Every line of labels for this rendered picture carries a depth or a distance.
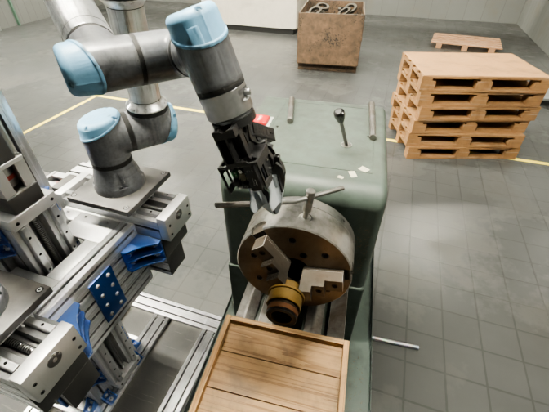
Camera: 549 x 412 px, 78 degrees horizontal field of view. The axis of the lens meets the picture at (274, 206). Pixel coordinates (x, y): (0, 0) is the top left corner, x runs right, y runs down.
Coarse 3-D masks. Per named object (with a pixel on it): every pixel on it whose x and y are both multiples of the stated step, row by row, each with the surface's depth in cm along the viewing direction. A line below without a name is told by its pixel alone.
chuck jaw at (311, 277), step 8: (304, 272) 87; (312, 272) 87; (320, 272) 87; (328, 272) 86; (336, 272) 86; (344, 272) 87; (304, 280) 85; (312, 280) 85; (320, 280) 84; (328, 280) 84; (336, 280) 84; (304, 288) 83; (312, 288) 84; (320, 288) 83; (328, 288) 86; (336, 288) 85; (304, 296) 84
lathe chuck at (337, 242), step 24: (264, 216) 89; (288, 216) 84; (312, 216) 85; (288, 240) 84; (312, 240) 82; (336, 240) 83; (240, 264) 95; (312, 264) 88; (336, 264) 86; (264, 288) 99
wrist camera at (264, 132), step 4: (252, 124) 56; (256, 124) 57; (260, 124) 58; (252, 128) 56; (256, 128) 56; (260, 128) 58; (264, 128) 60; (268, 128) 62; (272, 128) 64; (252, 132) 56; (256, 132) 56; (260, 132) 58; (264, 132) 60; (268, 132) 61; (272, 132) 64; (256, 136) 57; (260, 136) 58; (264, 136) 59; (268, 136) 61; (272, 136) 63; (268, 140) 63; (272, 140) 64
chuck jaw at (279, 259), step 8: (264, 224) 87; (256, 232) 86; (264, 232) 85; (256, 240) 86; (264, 240) 83; (272, 240) 86; (256, 248) 83; (264, 248) 82; (272, 248) 84; (264, 256) 84; (272, 256) 83; (280, 256) 86; (264, 264) 84; (272, 264) 82; (280, 264) 85; (288, 264) 87; (272, 272) 84; (280, 272) 83; (272, 280) 83; (280, 280) 82
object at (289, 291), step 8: (288, 280) 84; (272, 288) 83; (280, 288) 82; (288, 288) 82; (296, 288) 82; (272, 296) 81; (280, 296) 80; (288, 296) 80; (296, 296) 81; (272, 304) 80; (280, 304) 79; (288, 304) 79; (296, 304) 80; (272, 312) 84; (280, 312) 85; (288, 312) 78; (296, 312) 79; (272, 320) 82; (280, 320) 82; (288, 320) 82; (296, 320) 80
